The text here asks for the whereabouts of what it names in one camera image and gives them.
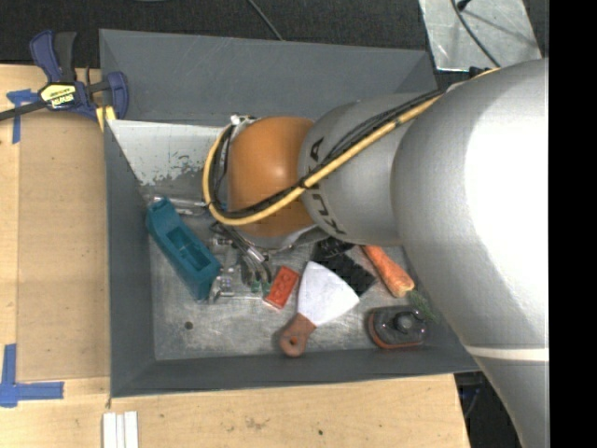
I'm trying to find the teal hollow block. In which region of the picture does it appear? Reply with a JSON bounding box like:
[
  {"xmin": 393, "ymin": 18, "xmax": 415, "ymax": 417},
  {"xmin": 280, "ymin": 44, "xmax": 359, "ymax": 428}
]
[{"xmin": 145, "ymin": 197, "xmax": 223, "ymax": 302}]

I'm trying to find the grey metal bin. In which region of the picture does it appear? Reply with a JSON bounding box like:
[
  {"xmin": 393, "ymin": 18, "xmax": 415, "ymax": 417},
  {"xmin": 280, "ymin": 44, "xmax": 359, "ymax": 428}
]
[{"xmin": 97, "ymin": 28, "xmax": 481, "ymax": 399}]

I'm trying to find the black and orange oval thing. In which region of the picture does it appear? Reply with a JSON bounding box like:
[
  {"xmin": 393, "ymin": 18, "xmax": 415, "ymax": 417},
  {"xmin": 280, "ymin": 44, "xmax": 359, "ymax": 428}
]
[{"xmin": 366, "ymin": 306, "xmax": 428, "ymax": 351}]

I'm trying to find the pale wood flat board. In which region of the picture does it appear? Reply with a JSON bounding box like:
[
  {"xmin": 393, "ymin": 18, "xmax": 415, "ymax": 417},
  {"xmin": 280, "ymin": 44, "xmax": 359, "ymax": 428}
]
[{"xmin": 15, "ymin": 109, "xmax": 113, "ymax": 384}]

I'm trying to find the orange toy carrot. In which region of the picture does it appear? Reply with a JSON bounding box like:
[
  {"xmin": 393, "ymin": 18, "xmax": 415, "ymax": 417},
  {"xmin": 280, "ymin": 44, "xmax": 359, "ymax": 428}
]
[{"xmin": 360, "ymin": 244, "xmax": 440, "ymax": 325}]

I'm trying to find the white scraper with brown handle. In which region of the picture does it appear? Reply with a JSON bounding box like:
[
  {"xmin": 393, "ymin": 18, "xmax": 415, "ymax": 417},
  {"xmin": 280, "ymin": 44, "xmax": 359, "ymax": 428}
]
[{"xmin": 278, "ymin": 259, "xmax": 362, "ymax": 359}]

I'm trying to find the red toy brick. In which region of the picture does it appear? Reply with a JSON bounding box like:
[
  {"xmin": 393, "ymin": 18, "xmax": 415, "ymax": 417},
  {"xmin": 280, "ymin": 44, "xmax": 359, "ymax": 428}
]
[{"xmin": 263, "ymin": 265, "xmax": 301, "ymax": 311}]

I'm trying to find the black ribbed foam piece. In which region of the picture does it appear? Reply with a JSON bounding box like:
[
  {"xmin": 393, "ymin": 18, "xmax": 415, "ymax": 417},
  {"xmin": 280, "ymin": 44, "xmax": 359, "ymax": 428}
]
[{"xmin": 326, "ymin": 253, "xmax": 379, "ymax": 299}]

